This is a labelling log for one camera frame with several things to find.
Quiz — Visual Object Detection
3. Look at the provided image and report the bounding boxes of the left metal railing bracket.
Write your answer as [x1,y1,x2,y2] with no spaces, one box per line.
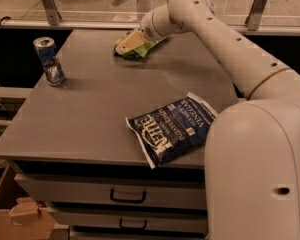
[41,0,61,26]

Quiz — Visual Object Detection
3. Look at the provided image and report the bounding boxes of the grey drawer cabinet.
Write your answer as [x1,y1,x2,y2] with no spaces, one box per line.
[0,30,237,240]

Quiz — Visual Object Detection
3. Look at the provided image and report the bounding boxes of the top drawer black handle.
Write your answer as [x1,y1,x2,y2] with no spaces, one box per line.
[109,189,147,204]

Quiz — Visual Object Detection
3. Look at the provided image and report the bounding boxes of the blue soda can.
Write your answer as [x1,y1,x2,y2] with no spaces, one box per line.
[33,37,65,86]

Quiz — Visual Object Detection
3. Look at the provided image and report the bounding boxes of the cardboard box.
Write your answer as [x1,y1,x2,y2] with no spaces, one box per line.
[0,166,55,240]

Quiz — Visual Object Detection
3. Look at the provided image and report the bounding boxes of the blue Kettle chip bag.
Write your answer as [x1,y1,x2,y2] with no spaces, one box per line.
[126,93,218,169]

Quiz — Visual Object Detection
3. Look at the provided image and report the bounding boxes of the green rice chip bag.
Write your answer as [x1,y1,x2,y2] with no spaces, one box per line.
[113,40,162,59]

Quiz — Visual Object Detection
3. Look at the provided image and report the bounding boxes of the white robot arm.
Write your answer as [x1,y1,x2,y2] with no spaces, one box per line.
[141,0,300,240]

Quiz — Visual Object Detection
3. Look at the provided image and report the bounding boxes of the drawer black handle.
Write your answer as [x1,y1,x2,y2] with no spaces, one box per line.
[119,218,148,230]
[109,189,147,204]

